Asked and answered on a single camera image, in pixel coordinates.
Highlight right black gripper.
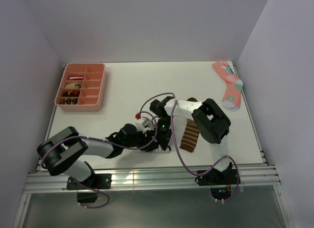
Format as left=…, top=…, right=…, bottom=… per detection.
left=151, top=116, right=174, bottom=151

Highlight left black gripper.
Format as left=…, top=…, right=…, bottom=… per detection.
left=123, top=127, right=158, bottom=152

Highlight white black striped sock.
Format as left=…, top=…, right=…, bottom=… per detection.
left=150, top=146, right=171, bottom=154

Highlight brown striped sock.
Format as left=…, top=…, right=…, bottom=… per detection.
left=179, top=97, right=200, bottom=153

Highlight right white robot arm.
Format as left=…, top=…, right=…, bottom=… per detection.
left=150, top=97, right=232, bottom=184

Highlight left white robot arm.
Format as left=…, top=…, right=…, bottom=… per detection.
left=37, top=124, right=157, bottom=188

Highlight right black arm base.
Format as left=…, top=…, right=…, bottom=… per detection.
left=194, top=162, right=241, bottom=203

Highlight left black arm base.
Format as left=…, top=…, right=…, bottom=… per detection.
left=66, top=173, right=112, bottom=208

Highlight pink divided organizer tray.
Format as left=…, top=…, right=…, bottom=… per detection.
left=54, top=63, right=106, bottom=112

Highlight brown argyle rolled sock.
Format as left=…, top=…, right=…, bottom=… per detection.
left=63, top=98, right=78, bottom=105

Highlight dark argyle rolled sock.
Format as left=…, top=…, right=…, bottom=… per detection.
left=63, top=90, right=80, bottom=97

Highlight beige rolled sock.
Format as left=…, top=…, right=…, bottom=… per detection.
left=64, top=81, right=82, bottom=89

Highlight pink patterned sock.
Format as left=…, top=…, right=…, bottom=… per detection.
left=212, top=61, right=243, bottom=111

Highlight red white rolled sock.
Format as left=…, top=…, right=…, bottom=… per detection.
left=68, top=76, right=84, bottom=80

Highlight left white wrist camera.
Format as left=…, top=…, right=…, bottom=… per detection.
left=135, top=113, right=151, bottom=132

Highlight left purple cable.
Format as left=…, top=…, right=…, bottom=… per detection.
left=40, top=111, right=159, bottom=209

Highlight purple cable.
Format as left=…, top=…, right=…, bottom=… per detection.
left=139, top=92, right=240, bottom=203
left=40, top=111, right=159, bottom=209

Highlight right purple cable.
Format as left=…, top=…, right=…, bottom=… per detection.
left=139, top=92, right=240, bottom=203

